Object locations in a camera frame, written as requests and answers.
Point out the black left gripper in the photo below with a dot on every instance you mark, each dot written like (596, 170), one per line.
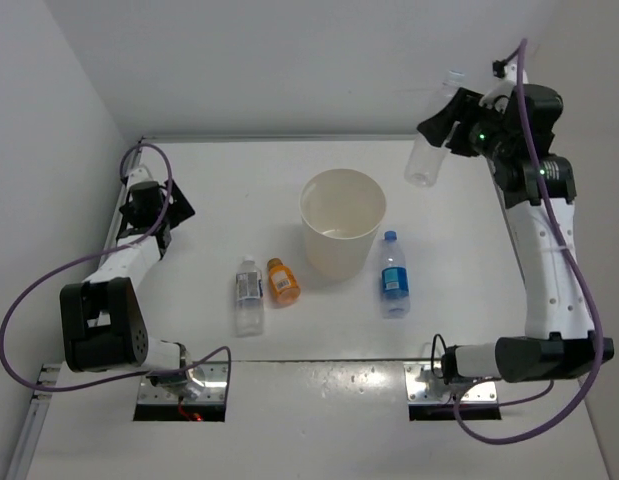
(178, 209)

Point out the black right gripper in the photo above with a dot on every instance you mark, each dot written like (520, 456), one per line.
(442, 125)

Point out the clear unlabelled plastic bottle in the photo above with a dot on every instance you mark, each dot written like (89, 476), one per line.
(425, 160)

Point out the clear bottle blue label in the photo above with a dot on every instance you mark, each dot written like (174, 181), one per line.
(394, 285)

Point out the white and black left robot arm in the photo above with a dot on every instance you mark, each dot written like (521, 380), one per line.
(102, 324)

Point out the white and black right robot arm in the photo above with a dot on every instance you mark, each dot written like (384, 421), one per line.
(560, 340)

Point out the cream plastic bin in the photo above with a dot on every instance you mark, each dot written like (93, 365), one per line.
(341, 211)

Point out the clear bottle white label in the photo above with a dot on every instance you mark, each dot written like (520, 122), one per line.
(249, 303)

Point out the orange plastic bottle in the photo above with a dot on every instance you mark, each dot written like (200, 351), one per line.
(283, 285)

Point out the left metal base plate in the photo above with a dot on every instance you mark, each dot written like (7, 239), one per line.
(204, 385)

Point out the metal base plate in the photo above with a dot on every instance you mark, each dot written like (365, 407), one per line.
(424, 388)
(204, 385)

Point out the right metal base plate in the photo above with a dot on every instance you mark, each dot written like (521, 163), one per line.
(424, 388)

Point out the left aluminium frame rail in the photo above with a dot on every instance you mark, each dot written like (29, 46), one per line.
(75, 315)

